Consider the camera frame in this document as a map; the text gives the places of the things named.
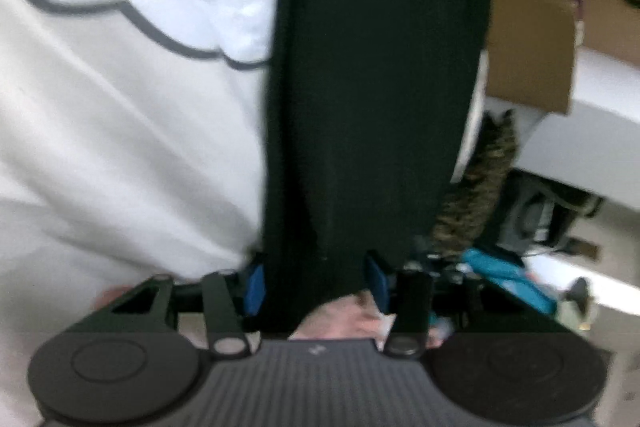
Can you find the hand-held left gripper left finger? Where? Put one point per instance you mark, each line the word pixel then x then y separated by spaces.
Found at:
pixel 256 289

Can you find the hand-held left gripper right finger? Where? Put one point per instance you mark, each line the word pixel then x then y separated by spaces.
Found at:
pixel 376 287

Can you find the black garment bear print lining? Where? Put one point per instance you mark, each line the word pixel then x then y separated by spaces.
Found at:
pixel 370 82

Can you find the teal garment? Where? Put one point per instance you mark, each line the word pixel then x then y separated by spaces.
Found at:
pixel 505 277

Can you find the leopard print cloth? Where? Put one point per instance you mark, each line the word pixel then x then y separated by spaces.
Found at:
pixel 480 192

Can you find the dark grey box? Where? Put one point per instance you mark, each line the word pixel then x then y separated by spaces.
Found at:
pixel 540 212

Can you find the white cartoon print cloth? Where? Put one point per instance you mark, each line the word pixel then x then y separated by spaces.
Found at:
pixel 125 107

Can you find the large cardboard sheet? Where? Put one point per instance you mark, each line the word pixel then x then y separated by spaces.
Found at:
pixel 530 7

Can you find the cardboard box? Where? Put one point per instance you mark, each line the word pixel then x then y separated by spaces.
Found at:
pixel 610 17

